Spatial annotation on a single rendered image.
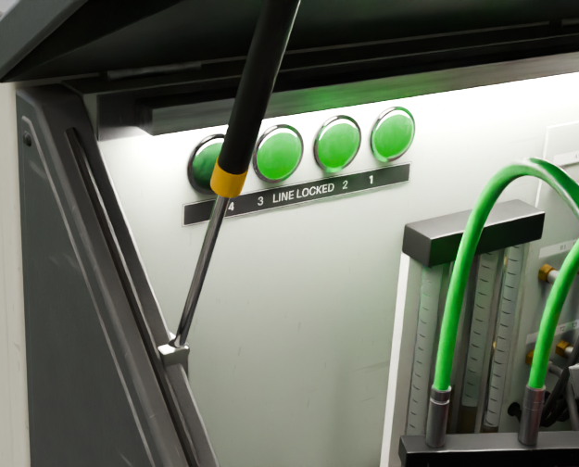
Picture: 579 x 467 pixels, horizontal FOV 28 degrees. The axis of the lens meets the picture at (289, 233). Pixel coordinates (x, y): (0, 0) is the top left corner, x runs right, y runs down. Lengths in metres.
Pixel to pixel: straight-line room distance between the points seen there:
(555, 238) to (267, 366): 0.35
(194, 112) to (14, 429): 0.33
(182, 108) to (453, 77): 0.26
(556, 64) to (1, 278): 0.53
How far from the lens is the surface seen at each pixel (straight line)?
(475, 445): 1.11
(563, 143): 1.18
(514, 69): 1.06
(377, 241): 1.06
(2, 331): 1.00
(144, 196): 0.90
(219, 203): 0.68
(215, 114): 0.88
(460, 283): 1.00
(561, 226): 1.22
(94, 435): 0.85
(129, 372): 0.77
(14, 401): 1.01
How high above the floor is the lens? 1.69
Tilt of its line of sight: 23 degrees down
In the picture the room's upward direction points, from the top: 3 degrees clockwise
